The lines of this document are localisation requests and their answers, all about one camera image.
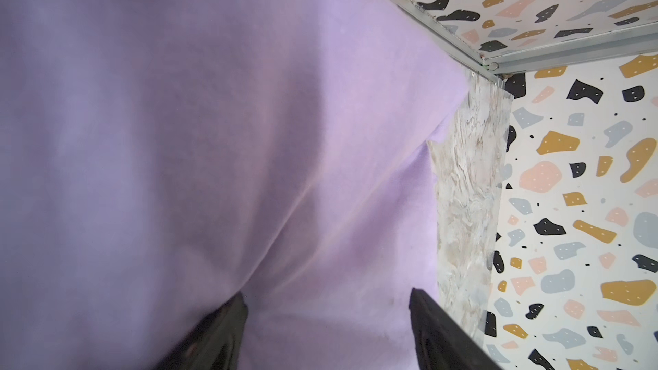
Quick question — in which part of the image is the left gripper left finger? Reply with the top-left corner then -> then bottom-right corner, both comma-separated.
154,292 -> 248,370

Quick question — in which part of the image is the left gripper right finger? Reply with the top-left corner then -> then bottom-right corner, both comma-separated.
409,288 -> 500,370

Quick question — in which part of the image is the lilac t shirt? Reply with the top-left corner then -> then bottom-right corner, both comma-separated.
1,0 -> 469,369

